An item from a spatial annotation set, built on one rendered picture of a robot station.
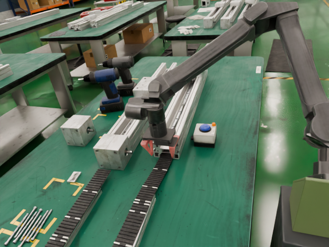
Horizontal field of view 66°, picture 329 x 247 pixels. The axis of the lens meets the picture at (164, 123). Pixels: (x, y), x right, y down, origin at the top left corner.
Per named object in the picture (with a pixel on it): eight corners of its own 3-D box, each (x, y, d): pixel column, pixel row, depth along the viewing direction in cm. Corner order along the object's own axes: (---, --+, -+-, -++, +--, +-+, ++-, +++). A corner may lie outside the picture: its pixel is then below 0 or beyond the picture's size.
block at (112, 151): (129, 171, 92) (124, 151, 87) (99, 167, 95) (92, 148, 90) (138, 155, 99) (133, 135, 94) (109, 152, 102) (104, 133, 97)
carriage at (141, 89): (155, 103, 122) (153, 90, 118) (134, 102, 125) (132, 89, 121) (164, 88, 135) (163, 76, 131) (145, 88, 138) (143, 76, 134)
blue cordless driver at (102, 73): (126, 110, 131) (117, 70, 119) (87, 116, 130) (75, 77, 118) (126, 103, 138) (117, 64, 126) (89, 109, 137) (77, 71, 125)
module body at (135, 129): (132, 155, 100) (128, 137, 95) (109, 152, 102) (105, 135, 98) (177, 75, 163) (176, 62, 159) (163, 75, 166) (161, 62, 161)
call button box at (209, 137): (214, 148, 97) (214, 135, 94) (189, 146, 100) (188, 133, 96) (216, 136, 103) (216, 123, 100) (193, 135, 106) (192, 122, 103)
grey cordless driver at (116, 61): (138, 95, 145) (131, 58, 133) (105, 98, 146) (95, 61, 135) (139, 89, 151) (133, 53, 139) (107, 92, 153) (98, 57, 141)
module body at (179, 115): (179, 159, 94) (177, 140, 90) (153, 157, 97) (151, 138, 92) (207, 75, 158) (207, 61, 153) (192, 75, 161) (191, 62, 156)
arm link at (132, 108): (160, 80, 78) (169, 90, 86) (127, 79, 82) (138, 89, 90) (153, 117, 75) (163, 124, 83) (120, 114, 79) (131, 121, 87)
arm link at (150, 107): (159, 108, 76) (165, 99, 80) (138, 107, 78) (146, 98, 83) (162, 127, 80) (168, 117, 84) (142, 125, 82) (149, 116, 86)
